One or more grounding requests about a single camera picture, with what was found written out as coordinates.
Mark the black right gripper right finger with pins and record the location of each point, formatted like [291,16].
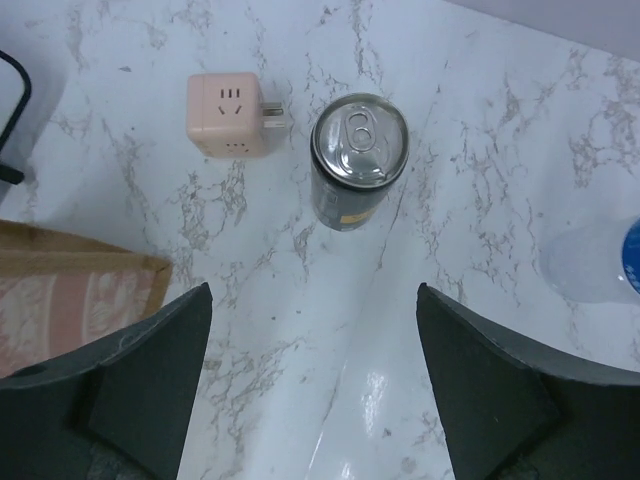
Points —
[514,408]

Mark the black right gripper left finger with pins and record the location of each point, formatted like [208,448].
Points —
[118,407]

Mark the tan canvas tote bag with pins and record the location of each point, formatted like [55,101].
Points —
[61,291]

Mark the large blue-label water bottle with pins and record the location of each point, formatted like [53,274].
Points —
[597,263]

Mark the black Schweppes can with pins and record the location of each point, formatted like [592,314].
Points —
[359,147]

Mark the pink power cube adapter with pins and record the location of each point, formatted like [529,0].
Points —
[227,117]

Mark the white whiteboard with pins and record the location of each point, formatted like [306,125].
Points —
[10,174]

